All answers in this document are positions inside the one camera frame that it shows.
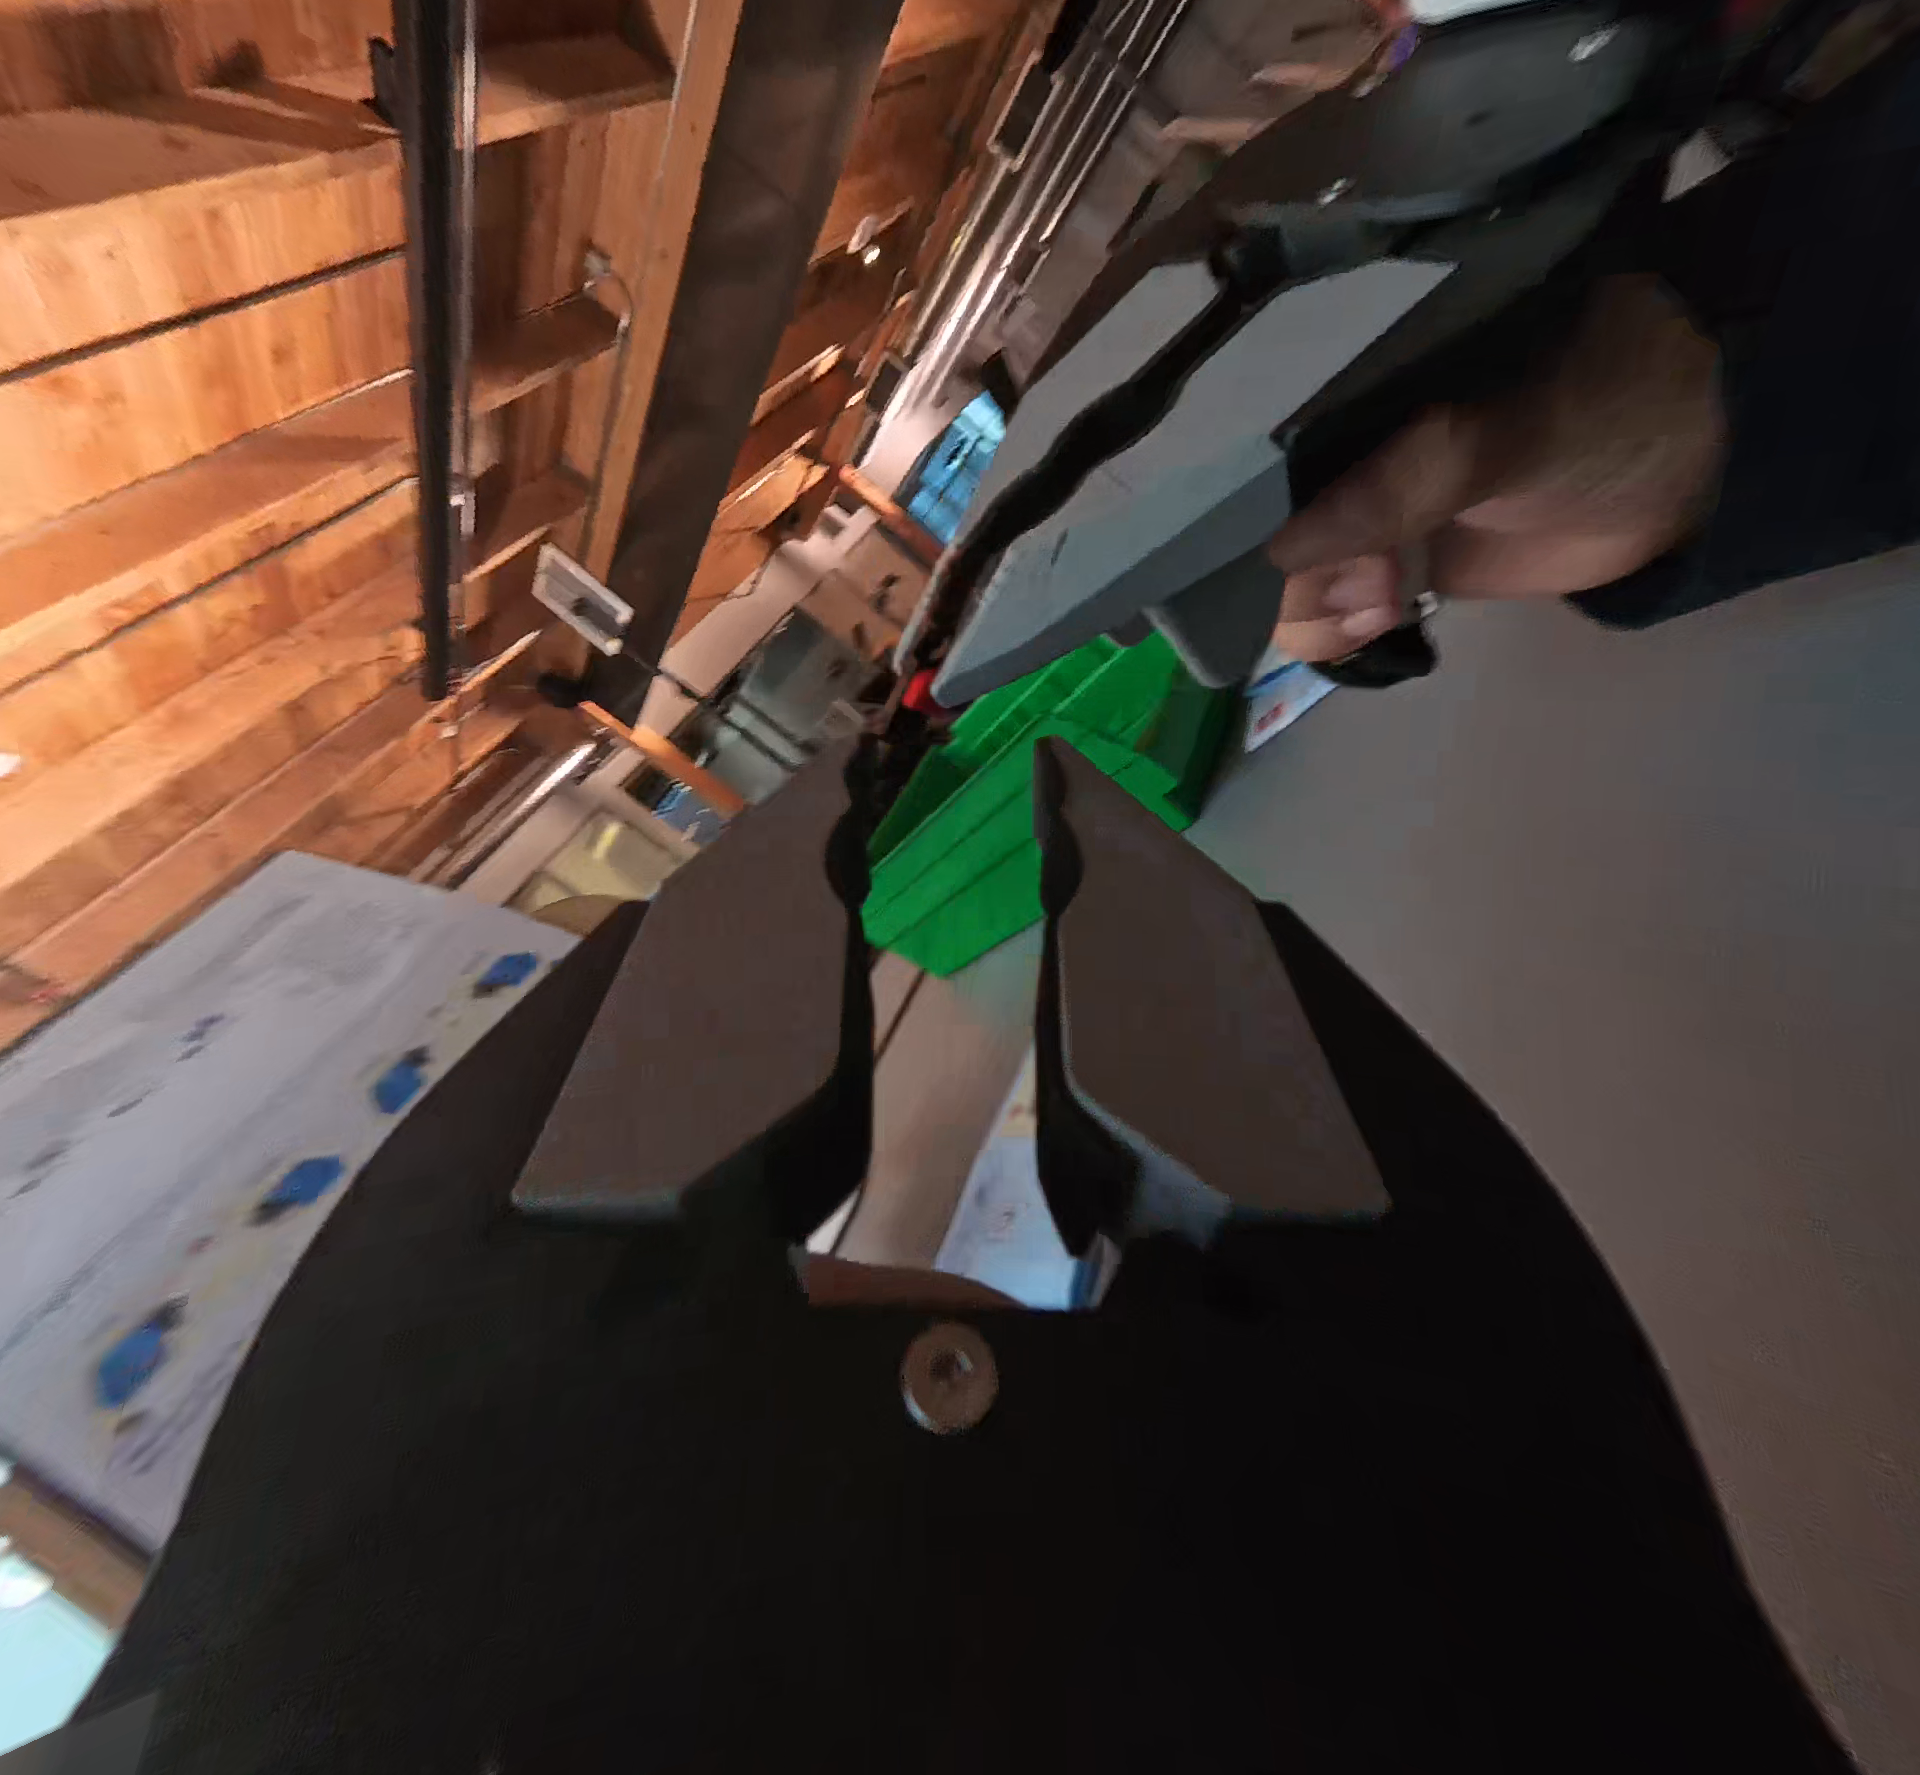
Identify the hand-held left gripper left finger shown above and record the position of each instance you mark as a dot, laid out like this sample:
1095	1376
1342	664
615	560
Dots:
704	1026

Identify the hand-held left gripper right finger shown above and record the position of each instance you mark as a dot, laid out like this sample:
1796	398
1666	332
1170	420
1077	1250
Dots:
1200	1056

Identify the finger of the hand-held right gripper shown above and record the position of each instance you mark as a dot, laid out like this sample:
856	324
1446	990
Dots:
1184	484
1124	350

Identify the small red lego piece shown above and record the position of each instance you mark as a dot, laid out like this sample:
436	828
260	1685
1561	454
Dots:
919	692

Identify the person's right forearm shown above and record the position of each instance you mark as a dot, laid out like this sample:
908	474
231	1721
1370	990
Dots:
1831	380

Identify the white lego instruction booklet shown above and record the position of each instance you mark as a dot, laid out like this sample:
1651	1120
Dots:
1282	710

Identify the person's right hand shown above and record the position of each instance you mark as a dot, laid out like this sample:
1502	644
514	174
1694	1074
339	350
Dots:
1545	454

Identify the green plastic bin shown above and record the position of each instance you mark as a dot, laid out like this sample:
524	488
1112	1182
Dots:
960	890
1095	696

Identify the white printed paper sheet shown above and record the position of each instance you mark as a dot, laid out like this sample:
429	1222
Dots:
999	1206

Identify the dark wooden beam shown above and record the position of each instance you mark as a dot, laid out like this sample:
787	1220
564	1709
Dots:
764	184

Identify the white instruction poster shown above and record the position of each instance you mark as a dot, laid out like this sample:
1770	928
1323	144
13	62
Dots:
224	1130

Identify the small white wall device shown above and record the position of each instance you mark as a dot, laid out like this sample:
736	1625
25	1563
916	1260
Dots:
583	598

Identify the black ceiling rail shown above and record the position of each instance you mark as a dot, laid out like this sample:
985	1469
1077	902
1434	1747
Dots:
434	304

